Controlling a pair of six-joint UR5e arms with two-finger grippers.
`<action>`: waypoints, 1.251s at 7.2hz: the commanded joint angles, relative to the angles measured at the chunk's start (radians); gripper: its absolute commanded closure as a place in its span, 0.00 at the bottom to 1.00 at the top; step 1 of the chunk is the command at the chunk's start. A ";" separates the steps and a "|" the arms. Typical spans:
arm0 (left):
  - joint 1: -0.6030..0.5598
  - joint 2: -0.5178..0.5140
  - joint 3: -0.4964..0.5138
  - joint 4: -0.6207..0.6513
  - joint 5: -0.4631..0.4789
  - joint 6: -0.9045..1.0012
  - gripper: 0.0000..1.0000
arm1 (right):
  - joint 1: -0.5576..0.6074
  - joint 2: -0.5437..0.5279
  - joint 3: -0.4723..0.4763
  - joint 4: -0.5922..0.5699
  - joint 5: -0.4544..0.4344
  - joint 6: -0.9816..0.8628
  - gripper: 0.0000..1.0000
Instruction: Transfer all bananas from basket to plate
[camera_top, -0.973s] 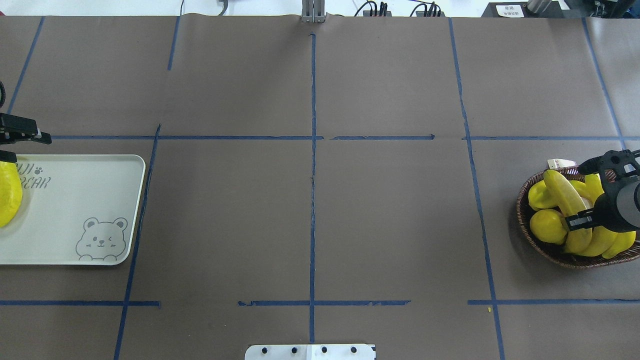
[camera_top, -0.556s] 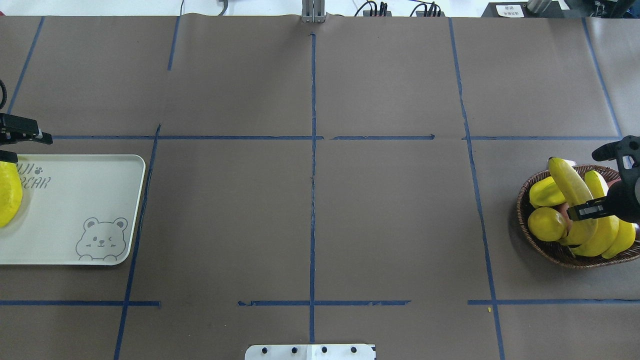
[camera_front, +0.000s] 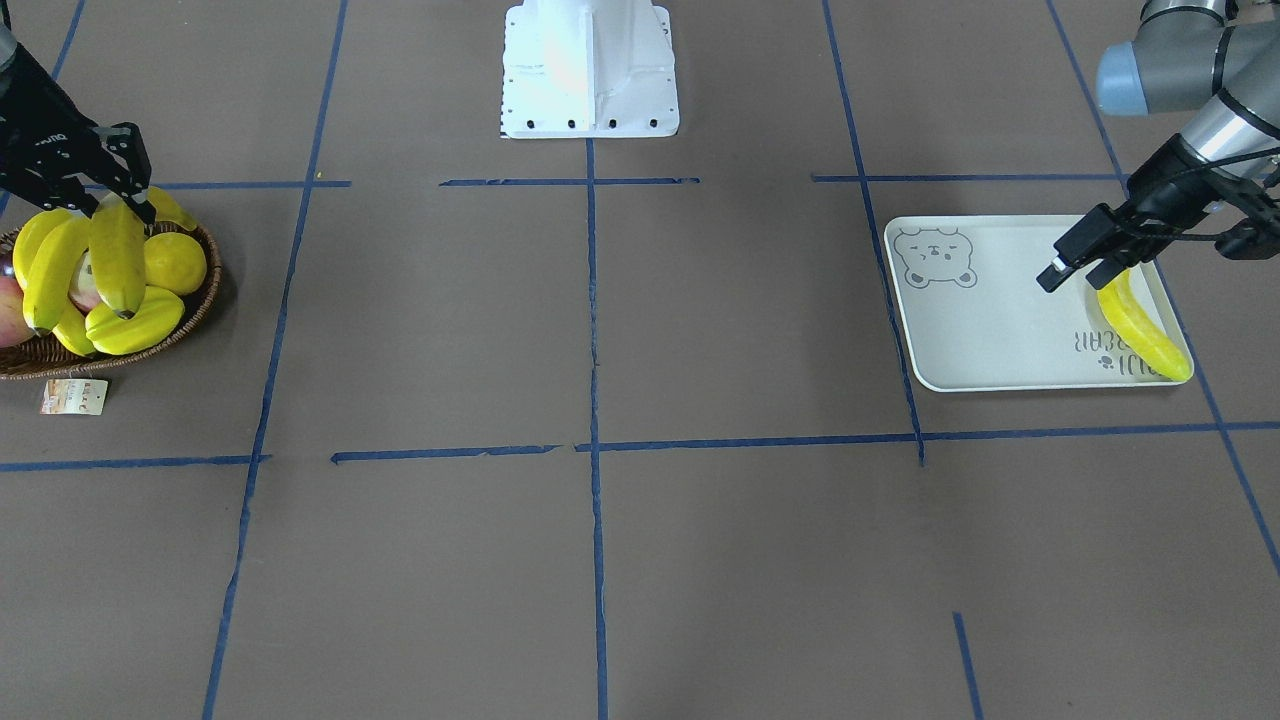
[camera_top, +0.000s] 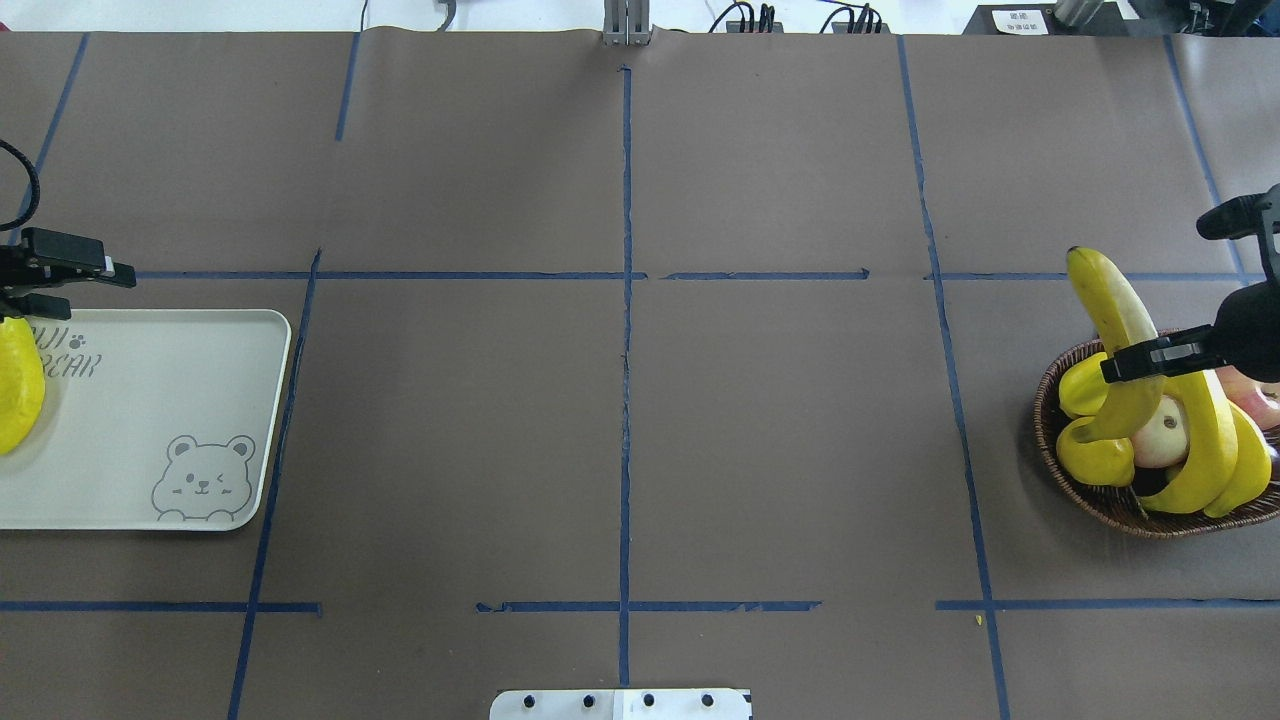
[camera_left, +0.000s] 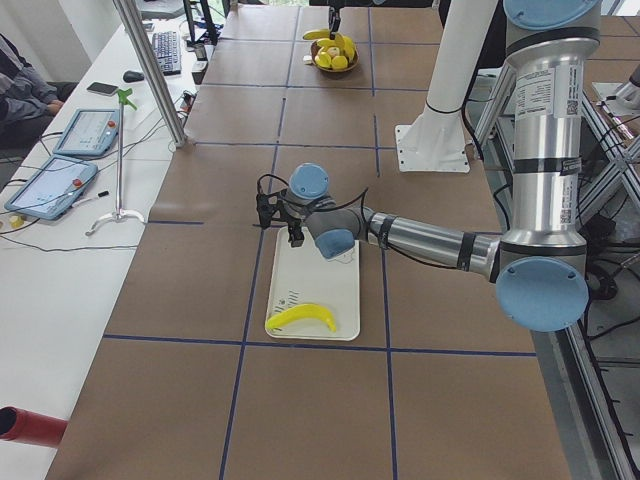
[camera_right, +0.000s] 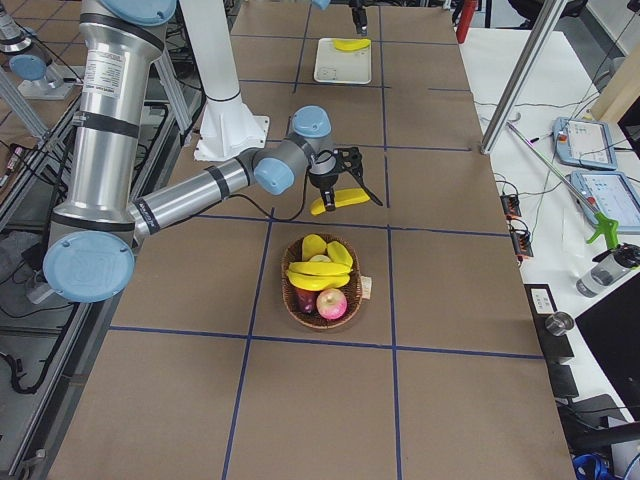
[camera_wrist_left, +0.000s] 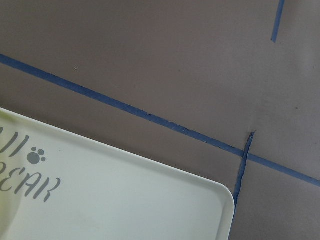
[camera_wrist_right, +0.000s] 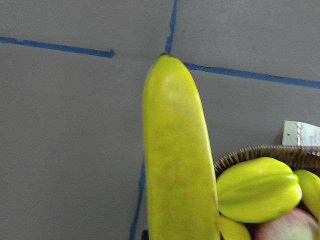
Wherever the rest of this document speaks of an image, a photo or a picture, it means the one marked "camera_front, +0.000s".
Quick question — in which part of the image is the yellow lemon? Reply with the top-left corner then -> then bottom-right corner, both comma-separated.
143,232 -> 209,297

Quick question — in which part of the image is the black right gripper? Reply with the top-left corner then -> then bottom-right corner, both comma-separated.
1,45 -> 157,225

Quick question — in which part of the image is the pink peach fruit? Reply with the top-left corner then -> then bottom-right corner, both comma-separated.
68,252 -> 102,314

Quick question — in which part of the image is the yellow star fruit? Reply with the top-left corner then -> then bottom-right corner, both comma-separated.
84,286 -> 186,356

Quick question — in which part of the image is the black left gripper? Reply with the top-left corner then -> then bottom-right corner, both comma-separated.
1036,135 -> 1277,293

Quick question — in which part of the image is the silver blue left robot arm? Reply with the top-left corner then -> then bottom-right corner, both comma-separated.
1038,1 -> 1279,292

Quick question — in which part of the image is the red apple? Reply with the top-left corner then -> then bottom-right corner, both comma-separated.
0,275 -> 38,348

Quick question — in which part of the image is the brown wicker basket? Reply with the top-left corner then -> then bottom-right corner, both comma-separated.
1,222 -> 227,380

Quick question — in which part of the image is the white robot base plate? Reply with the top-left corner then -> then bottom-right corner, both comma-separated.
500,1 -> 681,138

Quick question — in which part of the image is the white paper basket tag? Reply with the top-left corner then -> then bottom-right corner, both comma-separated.
38,378 -> 110,416

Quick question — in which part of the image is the white bear print tray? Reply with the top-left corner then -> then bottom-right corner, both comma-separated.
883,214 -> 1196,393

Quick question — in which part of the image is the yellow-green banana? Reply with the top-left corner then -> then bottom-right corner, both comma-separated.
1096,269 -> 1194,382

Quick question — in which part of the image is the yellow banana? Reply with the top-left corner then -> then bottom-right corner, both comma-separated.
12,209 -> 96,356
23,215 -> 90,337
88,197 -> 146,320

